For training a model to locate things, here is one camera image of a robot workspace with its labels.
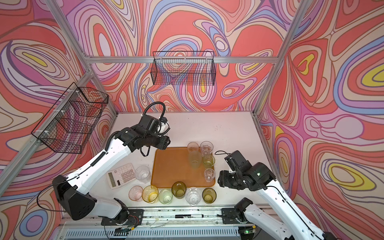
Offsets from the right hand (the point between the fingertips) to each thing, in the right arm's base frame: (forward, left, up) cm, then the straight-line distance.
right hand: (225, 186), depth 69 cm
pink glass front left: (+2, +47, -13) cm, 49 cm away
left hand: (+22, +28, +8) cm, 36 cm away
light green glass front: (0, +30, -14) cm, 34 cm away
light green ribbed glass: (+19, +5, -13) cm, 24 cm away
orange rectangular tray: (+18, +28, -14) cm, 36 cm away
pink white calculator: (+12, +57, -13) cm, 60 cm away
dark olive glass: (+3, +23, -12) cm, 27 cm away
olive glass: (0, +7, -15) cm, 16 cm away
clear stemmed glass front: (0, +16, -15) cm, 22 cm away
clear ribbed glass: (+28, +6, -12) cm, 31 cm away
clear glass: (+13, +45, -14) cm, 49 cm away
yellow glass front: (+2, +39, -13) cm, 41 cm away
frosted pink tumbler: (+28, +15, -11) cm, 34 cm away
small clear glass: (+11, +6, -13) cm, 18 cm away
